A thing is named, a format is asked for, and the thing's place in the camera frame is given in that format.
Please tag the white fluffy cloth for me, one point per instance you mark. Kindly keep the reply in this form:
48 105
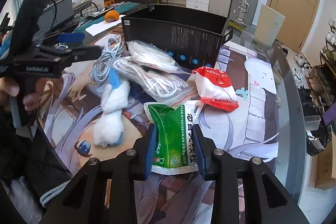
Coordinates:
21 195

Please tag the red white packet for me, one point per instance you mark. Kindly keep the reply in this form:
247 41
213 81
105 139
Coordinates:
215 90

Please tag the bag of round white shoelaces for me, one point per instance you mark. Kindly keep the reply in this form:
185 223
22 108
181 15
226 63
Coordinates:
162 85

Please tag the orange fruit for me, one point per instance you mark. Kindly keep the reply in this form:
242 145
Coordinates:
112 16

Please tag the white paper sheet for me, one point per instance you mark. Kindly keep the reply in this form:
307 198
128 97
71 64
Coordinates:
102 27

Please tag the person's left hand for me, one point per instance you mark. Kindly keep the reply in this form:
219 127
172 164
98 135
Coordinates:
36 92

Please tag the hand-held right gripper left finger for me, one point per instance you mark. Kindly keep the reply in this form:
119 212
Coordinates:
151 150

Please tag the purple bag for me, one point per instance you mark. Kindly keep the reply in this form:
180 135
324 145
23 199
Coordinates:
330 115

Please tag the white plush toy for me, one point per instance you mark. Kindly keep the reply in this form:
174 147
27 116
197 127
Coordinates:
110 119

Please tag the dark bag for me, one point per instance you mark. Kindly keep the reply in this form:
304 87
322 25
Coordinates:
319 140

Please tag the white cylindrical bin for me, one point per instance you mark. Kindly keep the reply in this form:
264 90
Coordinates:
269 27

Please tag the metal shoe rack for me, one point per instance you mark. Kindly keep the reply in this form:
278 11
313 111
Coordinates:
324 64

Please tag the printed desk mat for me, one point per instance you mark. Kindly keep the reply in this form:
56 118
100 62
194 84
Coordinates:
249 119

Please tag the wooden shoe rack with shoes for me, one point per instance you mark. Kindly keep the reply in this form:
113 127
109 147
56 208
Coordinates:
317 87

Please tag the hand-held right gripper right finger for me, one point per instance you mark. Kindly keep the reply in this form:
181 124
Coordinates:
200 153

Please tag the person's left forearm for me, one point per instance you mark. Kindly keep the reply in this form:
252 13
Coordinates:
15 145

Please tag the grey plastic tray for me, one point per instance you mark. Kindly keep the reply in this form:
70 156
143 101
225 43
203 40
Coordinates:
312 121

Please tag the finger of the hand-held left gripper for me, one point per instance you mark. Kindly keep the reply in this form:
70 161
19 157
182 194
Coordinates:
84 52
71 37

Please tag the black cardboard box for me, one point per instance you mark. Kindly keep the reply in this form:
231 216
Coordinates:
162 29

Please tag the black laptop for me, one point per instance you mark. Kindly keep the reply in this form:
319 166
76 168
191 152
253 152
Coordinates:
63 11

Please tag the silver suitcase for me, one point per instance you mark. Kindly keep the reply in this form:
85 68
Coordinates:
244 3

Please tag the green white packet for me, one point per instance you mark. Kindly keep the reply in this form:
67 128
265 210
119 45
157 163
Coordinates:
168 129

